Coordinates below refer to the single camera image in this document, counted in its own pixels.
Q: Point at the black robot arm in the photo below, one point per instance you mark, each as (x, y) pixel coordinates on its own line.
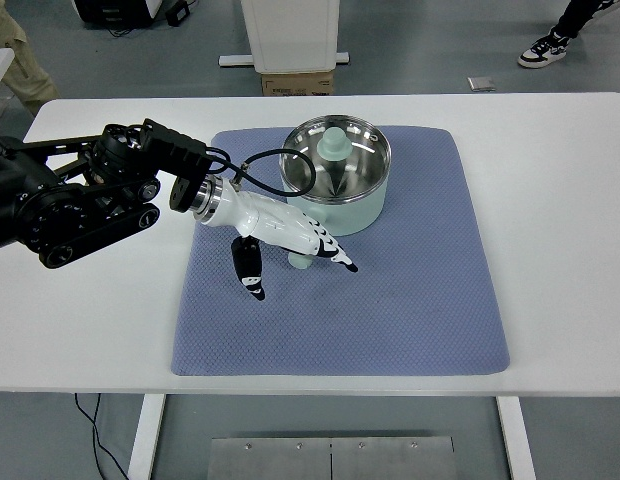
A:
(65, 220)

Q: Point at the brown cardboard box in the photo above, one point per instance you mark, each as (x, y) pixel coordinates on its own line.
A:
(297, 84)

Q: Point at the small black box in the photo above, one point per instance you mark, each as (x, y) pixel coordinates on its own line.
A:
(179, 12)

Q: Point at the person in black trousers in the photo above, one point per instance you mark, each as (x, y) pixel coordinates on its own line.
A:
(542, 52)

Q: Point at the white pedestal with base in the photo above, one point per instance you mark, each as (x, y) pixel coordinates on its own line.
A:
(290, 35)

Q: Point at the blue textured mat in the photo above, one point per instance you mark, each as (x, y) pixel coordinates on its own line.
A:
(340, 320)

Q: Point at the small grey floor plate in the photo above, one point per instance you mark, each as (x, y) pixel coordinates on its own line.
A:
(481, 83)

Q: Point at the person in beige trousers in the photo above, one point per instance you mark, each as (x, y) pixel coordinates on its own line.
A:
(25, 75)

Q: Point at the glass lid with green knob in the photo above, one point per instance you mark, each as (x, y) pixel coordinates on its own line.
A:
(335, 145)

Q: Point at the black and white equipment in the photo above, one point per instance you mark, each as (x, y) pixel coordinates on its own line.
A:
(110, 12)

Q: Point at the white table leg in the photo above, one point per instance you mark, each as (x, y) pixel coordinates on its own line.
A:
(517, 440)
(145, 435)

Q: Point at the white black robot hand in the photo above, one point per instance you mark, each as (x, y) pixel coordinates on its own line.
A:
(280, 225)

